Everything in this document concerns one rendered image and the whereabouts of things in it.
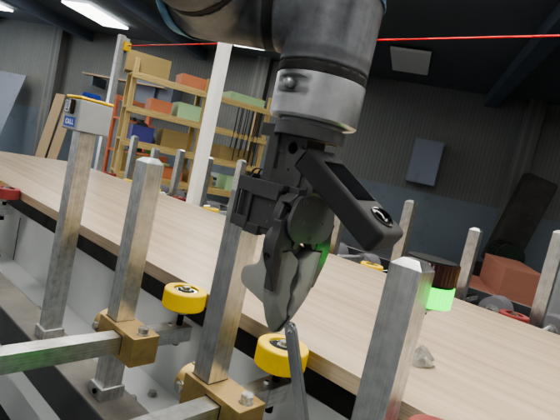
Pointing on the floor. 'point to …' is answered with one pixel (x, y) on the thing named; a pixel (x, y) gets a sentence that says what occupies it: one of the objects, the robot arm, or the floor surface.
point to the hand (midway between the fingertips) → (282, 322)
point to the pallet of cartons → (507, 279)
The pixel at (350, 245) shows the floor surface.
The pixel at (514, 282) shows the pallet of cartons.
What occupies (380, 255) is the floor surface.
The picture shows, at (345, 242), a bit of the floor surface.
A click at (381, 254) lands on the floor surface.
